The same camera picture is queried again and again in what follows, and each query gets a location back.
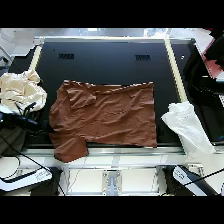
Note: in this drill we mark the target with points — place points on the brown T-shirt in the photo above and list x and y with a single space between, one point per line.
110 116

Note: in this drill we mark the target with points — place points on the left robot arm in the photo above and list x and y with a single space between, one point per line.
23 181

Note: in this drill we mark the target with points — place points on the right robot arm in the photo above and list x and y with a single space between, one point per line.
190 180

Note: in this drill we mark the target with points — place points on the cream garment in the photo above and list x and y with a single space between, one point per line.
20 90

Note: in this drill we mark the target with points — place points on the white garment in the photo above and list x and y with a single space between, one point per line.
186 128

